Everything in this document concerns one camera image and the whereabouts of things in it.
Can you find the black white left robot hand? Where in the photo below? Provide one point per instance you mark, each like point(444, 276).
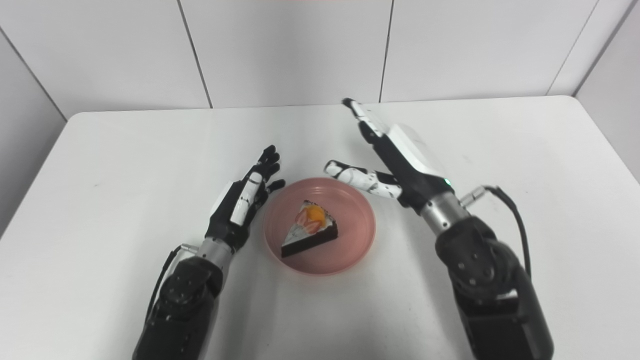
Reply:
point(240, 210)

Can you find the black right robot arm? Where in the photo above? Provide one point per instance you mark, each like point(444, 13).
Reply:
point(490, 280)

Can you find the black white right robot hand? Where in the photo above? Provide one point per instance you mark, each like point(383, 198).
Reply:
point(400, 165)

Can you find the pink round plate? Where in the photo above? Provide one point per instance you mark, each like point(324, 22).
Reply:
point(320, 226)

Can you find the chocolate cake slice with fruit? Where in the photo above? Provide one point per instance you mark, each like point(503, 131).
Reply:
point(310, 231)

